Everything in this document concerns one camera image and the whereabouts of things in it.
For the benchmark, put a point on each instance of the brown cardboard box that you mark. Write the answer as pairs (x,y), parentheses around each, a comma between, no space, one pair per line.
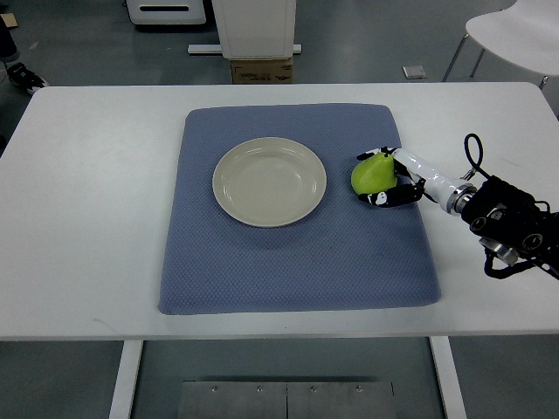
(262,71)

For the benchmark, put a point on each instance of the black white sneaker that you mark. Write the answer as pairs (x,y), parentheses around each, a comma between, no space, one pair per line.
(19,75)

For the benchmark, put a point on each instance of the white table leg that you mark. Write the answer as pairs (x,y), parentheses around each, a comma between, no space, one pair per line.
(126,379)
(448,381)

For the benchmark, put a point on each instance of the cream ceramic plate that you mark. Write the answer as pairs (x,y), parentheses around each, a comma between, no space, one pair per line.
(269,182)

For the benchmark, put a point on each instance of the blue quilted mat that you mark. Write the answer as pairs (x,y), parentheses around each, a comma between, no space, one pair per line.
(346,255)

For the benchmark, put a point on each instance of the person leg dark trousers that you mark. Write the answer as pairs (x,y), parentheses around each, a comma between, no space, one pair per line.
(8,49)

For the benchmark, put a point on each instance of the white appliance with slot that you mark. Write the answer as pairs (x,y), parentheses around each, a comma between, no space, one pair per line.
(166,12)

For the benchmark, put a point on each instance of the grey floor plate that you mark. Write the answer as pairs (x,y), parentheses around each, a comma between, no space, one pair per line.
(414,72)

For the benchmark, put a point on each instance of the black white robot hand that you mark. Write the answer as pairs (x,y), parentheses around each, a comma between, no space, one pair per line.
(416,179)

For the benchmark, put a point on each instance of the white cabinet pedestal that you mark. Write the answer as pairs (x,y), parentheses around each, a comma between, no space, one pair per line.
(252,29)

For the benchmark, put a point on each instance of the white right table leg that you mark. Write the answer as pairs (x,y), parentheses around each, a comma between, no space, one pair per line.
(448,381)

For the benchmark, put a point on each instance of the white chair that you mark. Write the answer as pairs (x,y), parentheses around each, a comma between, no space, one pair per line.
(524,34)

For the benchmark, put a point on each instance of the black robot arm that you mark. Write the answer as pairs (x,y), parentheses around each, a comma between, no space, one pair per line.
(517,231)

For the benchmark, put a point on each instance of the green pear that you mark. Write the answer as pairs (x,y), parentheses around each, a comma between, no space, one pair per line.
(373,175)

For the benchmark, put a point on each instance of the white left table leg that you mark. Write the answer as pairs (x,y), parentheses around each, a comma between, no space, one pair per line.
(126,379)

